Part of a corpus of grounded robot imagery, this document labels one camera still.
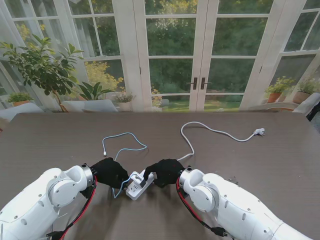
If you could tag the white glass door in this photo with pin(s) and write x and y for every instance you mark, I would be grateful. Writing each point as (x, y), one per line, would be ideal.
(255, 80)
(145, 75)

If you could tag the white planter box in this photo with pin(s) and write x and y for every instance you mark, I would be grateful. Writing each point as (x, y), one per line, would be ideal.
(95, 105)

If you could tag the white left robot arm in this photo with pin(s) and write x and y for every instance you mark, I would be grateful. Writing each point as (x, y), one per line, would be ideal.
(40, 205)

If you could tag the tall leafy green plant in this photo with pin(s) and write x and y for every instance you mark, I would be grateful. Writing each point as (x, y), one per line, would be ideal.
(42, 67)

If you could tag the plant in tan pot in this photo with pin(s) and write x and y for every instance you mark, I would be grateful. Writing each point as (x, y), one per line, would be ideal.
(300, 96)

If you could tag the black stand piece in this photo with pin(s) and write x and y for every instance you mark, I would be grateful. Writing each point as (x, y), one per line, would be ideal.
(315, 108)

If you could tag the plant in terracotta pot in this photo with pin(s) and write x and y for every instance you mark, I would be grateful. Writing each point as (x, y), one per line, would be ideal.
(273, 96)

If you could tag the broad leaf green plant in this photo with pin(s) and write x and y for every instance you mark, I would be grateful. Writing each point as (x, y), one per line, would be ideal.
(93, 91)

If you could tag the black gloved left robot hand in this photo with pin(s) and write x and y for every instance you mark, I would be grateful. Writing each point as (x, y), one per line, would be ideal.
(110, 172)

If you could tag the small bushy potted plant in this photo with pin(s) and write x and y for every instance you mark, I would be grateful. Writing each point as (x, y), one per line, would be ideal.
(18, 98)

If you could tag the flowering plant in white pot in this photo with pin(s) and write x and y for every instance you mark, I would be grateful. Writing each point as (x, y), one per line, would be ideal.
(124, 98)

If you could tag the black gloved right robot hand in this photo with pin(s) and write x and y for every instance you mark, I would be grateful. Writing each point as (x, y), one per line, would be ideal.
(166, 172)

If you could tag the grey charger adapter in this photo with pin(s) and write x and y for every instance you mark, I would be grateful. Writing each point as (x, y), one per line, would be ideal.
(140, 179)

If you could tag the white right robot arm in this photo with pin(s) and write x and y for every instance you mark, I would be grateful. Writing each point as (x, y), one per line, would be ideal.
(237, 205)

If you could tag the white power strip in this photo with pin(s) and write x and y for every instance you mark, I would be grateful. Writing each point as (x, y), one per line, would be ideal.
(136, 190)

